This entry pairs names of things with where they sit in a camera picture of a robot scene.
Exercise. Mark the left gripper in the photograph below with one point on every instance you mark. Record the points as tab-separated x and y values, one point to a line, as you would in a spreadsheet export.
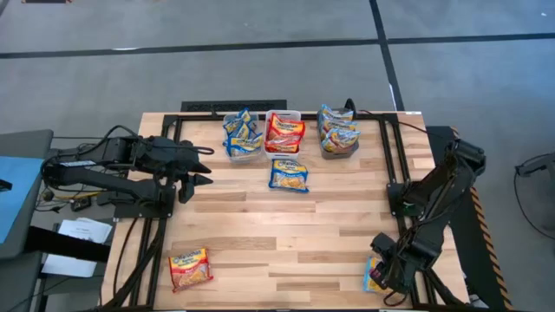
178	160

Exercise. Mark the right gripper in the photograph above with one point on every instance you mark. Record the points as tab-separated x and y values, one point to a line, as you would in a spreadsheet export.
407	264

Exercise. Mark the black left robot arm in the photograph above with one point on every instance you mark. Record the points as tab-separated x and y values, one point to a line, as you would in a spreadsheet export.
86	175

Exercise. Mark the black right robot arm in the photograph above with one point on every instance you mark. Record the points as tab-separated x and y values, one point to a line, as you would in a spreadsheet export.
446	182

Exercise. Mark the clear plastic bin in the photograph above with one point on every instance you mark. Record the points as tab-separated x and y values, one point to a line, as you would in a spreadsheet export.
245	158

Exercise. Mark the white plastic bin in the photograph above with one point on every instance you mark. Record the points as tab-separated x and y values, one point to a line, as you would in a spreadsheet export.
282	155

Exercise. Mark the black hazard striped floor mat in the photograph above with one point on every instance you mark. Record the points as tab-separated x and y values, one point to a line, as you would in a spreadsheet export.
481	277

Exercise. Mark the black power adapter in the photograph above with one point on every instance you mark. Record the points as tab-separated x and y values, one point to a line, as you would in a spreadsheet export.
80	203

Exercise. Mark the white paper sheet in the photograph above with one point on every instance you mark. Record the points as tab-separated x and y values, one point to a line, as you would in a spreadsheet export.
65	265
82	229

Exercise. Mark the grey plastic bin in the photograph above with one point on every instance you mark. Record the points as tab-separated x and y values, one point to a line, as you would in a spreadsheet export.
336	155

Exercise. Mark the black beam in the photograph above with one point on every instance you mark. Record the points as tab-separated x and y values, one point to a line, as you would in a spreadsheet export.
65	247

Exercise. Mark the grey desk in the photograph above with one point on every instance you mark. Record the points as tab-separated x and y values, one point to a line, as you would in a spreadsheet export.
26	143

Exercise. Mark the blue sheet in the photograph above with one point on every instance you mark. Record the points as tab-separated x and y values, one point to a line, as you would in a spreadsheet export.
17	195

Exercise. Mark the small black object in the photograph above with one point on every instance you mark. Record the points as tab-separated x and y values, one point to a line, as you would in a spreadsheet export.
4	185

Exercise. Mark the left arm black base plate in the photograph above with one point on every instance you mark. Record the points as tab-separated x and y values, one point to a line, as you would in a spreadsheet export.
126	211

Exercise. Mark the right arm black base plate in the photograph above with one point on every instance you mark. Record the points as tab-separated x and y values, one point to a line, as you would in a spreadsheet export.
392	203

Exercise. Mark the black aluminium table frame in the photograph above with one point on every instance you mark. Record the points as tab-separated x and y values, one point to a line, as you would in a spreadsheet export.
373	116

